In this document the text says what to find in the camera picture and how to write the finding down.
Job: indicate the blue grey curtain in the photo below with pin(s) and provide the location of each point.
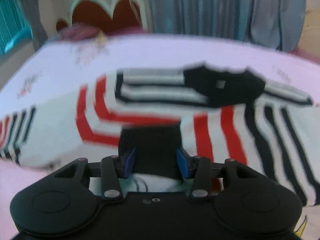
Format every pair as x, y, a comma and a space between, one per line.
275, 24

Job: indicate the striped red black white sweater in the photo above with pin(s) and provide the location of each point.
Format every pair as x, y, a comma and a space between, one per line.
269, 126

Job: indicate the red white scalloped headboard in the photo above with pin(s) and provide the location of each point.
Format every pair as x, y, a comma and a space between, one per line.
109, 15

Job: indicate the teal window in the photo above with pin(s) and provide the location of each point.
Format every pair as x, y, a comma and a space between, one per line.
14, 27

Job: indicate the folded patterned blankets pile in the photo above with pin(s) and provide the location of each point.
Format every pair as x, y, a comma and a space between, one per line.
81, 31

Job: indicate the pink floral bed sheet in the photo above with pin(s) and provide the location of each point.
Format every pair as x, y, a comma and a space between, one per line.
61, 67

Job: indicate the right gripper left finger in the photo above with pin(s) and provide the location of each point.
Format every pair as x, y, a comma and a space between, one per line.
73, 179

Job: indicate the grey window curtain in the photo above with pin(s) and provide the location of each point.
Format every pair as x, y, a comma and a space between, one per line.
31, 11

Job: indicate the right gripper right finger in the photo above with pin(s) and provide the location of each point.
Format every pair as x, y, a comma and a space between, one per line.
202, 171

